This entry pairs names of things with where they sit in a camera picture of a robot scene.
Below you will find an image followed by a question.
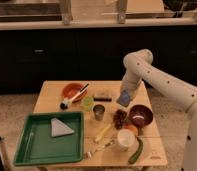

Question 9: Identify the orange carrot piece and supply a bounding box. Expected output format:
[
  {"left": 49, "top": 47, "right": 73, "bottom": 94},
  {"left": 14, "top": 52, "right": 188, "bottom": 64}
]
[{"left": 125, "top": 125, "right": 138, "bottom": 132}]

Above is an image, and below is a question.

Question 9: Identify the black and tan eraser block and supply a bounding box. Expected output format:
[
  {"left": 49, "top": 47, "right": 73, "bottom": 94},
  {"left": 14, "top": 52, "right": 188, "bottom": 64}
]
[{"left": 93, "top": 92, "right": 112, "bottom": 102}]

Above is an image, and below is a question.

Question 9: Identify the grey folded cloth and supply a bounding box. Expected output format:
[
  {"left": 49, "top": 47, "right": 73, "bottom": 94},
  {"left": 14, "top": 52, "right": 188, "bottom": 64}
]
[{"left": 51, "top": 118, "right": 74, "bottom": 137}]

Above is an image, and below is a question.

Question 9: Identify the wooden table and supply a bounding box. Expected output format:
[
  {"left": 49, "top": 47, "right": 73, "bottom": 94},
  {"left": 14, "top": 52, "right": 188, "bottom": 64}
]
[{"left": 34, "top": 81, "right": 167, "bottom": 169}]

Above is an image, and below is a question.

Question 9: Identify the white cup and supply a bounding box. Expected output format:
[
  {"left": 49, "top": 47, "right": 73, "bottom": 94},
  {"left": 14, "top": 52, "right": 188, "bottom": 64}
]
[{"left": 117, "top": 129, "right": 135, "bottom": 150}]

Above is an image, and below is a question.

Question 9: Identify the dark purple bowl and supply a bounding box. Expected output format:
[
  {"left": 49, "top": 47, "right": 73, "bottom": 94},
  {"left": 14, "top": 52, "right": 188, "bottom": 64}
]
[{"left": 128, "top": 105, "right": 153, "bottom": 128}]

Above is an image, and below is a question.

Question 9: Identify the green plastic tray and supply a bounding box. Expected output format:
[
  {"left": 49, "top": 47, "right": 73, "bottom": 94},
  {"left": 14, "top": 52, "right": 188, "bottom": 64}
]
[{"left": 14, "top": 112, "right": 84, "bottom": 166}]

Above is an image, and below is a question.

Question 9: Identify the black cabinet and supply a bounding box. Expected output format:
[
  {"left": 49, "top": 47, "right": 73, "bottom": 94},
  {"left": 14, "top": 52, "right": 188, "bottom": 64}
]
[{"left": 0, "top": 26, "right": 197, "bottom": 94}]

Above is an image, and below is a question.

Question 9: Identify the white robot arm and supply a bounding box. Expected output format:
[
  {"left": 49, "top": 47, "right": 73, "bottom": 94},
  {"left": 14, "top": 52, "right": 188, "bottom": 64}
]
[{"left": 118, "top": 49, "right": 197, "bottom": 171}]

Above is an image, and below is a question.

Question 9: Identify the green plastic cup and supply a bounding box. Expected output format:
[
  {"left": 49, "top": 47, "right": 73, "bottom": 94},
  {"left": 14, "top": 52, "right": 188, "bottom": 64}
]
[{"left": 81, "top": 96, "right": 94, "bottom": 111}]

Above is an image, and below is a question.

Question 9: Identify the bunch of dark grapes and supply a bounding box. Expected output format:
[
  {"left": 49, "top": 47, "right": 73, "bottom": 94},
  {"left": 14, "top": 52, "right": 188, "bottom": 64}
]
[{"left": 113, "top": 109, "right": 127, "bottom": 130}]

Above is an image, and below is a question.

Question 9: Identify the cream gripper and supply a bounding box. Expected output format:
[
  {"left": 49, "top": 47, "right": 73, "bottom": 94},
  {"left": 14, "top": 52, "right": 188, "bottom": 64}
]
[{"left": 121, "top": 84, "right": 139, "bottom": 100}]

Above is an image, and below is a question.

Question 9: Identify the blue sponge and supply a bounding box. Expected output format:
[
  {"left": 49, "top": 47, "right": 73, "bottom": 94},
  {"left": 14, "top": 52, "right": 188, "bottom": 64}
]
[{"left": 117, "top": 91, "right": 131, "bottom": 107}]

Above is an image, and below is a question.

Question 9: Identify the small metal cup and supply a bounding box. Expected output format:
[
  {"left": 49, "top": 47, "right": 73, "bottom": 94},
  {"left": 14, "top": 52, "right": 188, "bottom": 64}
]
[{"left": 93, "top": 104, "right": 105, "bottom": 121}]

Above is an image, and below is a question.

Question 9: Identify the orange bowl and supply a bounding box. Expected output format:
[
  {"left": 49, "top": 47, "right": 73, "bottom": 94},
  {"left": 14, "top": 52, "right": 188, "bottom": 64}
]
[{"left": 62, "top": 83, "right": 87, "bottom": 103}]

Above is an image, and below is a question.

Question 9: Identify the green cucumber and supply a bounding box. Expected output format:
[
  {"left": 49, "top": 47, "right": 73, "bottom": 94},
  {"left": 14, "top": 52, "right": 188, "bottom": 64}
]
[{"left": 128, "top": 138, "right": 143, "bottom": 164}]

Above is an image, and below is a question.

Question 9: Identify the white handled dish brush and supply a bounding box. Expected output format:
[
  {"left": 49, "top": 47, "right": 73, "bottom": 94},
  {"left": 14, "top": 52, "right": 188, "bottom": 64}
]
[{"left": 60, "top": 84, "right": 89, "bottom": 110}]

